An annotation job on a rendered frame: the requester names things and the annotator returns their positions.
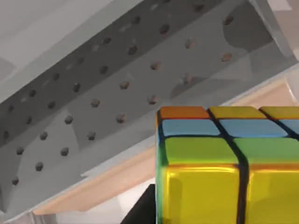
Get multicoloured puzzle cube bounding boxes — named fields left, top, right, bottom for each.
left=155, top=106, right=299, bottom=224

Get grey pierced drawer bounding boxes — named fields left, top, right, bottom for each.
left=0, top=0, right=299, bottom=222

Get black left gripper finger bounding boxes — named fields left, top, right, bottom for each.
left=121, top=184, right=157, bottom=224

